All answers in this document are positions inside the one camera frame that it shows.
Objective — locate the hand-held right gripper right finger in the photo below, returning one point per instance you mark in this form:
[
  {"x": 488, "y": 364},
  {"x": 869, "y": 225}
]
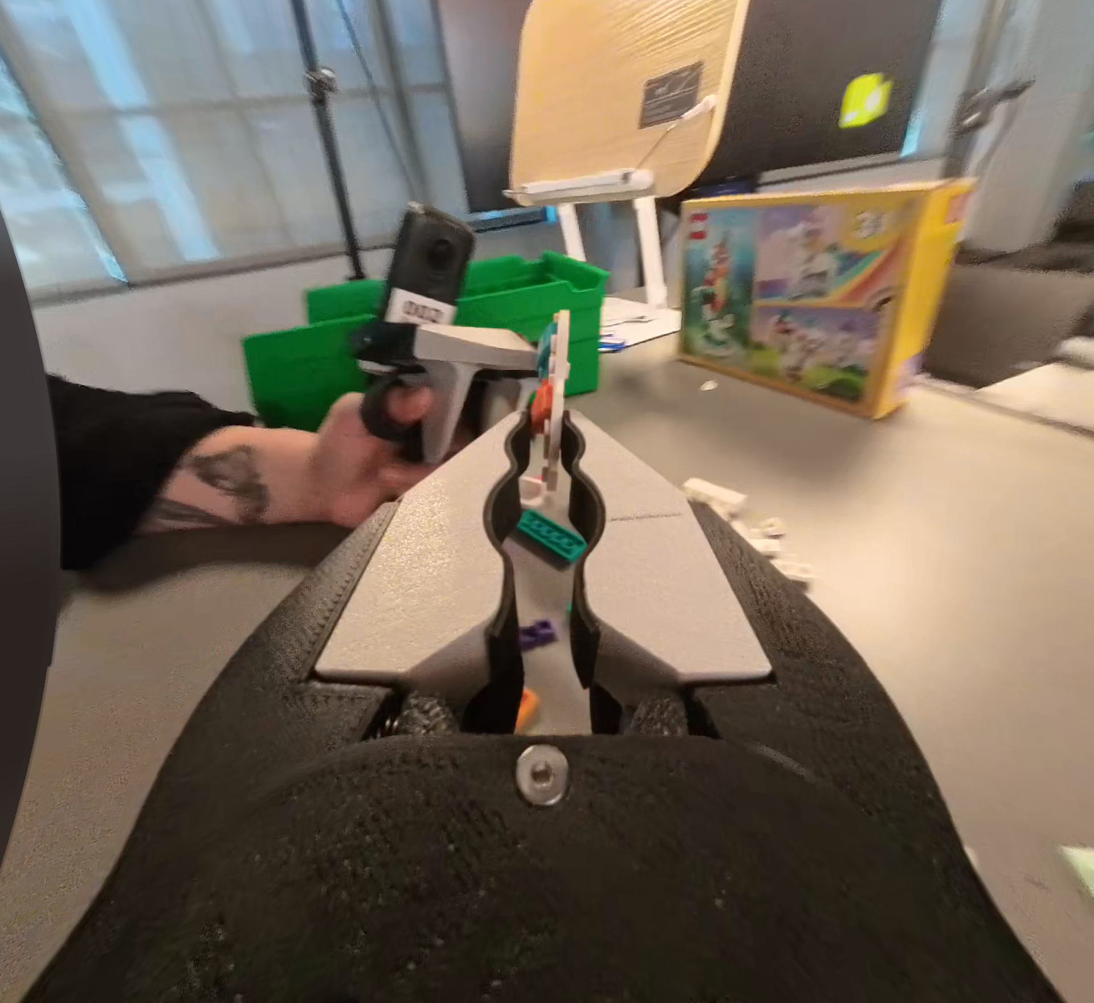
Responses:
[{"x": 667, "y": 593}]

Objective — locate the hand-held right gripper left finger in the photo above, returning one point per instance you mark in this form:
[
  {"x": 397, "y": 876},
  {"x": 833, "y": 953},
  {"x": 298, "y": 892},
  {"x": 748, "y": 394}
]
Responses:
[{"x": 419, "y": 575}]

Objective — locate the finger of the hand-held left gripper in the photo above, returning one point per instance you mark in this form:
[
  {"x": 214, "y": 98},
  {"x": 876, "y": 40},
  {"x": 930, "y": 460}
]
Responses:
[{"x": 479, "y": 346}]

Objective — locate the teal toy bracket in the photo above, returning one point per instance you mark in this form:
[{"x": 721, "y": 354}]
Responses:
[{"x": 547, "y": 353}]

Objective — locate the orange toy tile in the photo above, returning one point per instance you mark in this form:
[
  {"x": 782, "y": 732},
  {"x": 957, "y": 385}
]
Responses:
[{"x": 543, "y": 409}]

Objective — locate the white half-round toy plate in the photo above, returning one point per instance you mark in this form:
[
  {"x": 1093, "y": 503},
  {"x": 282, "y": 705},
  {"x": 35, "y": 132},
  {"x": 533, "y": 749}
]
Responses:
[{"x": 561, "y": 413}]

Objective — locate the orange toy brick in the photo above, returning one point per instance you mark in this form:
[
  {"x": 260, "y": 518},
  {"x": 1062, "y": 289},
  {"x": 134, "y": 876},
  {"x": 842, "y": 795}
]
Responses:
[{"x": 527, "y": 705}]

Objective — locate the person's left forearm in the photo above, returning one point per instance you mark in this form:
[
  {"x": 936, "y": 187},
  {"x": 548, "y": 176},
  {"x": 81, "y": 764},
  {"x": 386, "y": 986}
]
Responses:
[{"x": 214, "y": 473}]

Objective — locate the yellow toy brick set box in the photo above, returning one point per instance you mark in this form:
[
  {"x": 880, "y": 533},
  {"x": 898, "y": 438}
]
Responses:
[{"x": 812, "y": 293}]

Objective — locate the person's left hand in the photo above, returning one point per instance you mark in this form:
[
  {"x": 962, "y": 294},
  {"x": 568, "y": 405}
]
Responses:
[{"x": 355, "y": 469}]

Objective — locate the cluster of small white bricks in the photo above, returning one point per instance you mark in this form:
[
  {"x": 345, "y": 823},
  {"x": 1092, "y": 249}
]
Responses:
[{"x": 714, "y": 494}]

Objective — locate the green long toy plate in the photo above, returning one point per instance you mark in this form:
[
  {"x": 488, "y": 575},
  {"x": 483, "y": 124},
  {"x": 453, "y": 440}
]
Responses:
[{"x": 551, "y": 537}]

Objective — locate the dark purple toy brick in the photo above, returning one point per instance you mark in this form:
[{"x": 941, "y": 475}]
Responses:
[{"x": 536, "y": 634}]

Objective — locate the black tripod pole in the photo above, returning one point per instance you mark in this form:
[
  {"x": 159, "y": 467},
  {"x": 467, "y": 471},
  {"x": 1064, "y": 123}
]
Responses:
[
  {"x": 991, "y": 105},
  {"x": 325, "y": 93}
]

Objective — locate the wooden tilt-top stand table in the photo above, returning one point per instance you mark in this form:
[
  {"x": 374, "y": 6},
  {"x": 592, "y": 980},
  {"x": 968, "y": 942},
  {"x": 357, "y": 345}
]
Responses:
[{"x": 615, "y": 37}]

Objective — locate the grey chair back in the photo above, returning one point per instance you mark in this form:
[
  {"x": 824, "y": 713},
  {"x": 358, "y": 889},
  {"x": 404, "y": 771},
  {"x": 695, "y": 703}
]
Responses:
[{"x": 1008, "y": 319}]

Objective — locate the yellow green sticker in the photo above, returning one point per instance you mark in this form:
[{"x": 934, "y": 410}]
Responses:
[{"x": 866, "y": 101}]

